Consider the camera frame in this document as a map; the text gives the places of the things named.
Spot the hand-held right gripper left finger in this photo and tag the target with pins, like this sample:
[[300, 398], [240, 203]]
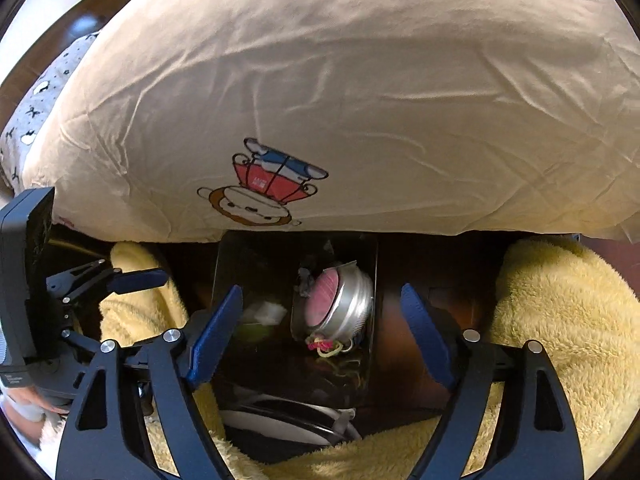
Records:
[[215, 335]]

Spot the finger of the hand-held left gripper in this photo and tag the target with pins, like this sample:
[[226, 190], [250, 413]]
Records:
[[77, 342], [140, 280]]

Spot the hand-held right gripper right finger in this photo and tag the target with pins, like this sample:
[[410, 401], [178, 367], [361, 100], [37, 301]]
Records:
[[430, 335]]

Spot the green tube with daisy print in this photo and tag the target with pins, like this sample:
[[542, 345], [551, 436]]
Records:
[[265, 315]]

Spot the clear plastic storage box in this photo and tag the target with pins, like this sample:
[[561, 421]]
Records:
[[280, 260]]

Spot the grey scrunchie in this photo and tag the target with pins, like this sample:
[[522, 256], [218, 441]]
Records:
[[305, 282]]

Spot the round tin with pink lid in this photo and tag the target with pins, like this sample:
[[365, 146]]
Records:
[[330, 300]]

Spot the person's left hand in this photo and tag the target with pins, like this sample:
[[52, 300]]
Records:
[[25, 402]]

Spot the yellow fleece garment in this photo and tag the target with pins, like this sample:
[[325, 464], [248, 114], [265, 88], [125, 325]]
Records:
[[565, 335]]

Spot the grey printed blanket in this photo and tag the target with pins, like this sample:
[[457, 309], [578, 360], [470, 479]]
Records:
[[35, 100]]

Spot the dark wooden headboard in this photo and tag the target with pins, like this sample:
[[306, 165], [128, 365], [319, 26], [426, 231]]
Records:
[[75, 25]]

